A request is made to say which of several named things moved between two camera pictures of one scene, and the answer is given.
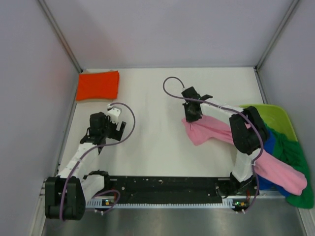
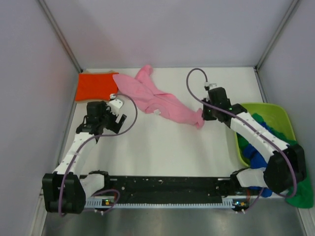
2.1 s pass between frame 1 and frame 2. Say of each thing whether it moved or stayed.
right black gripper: moved
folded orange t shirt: stayed
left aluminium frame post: stayed
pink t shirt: moved
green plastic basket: stayed
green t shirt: stayed
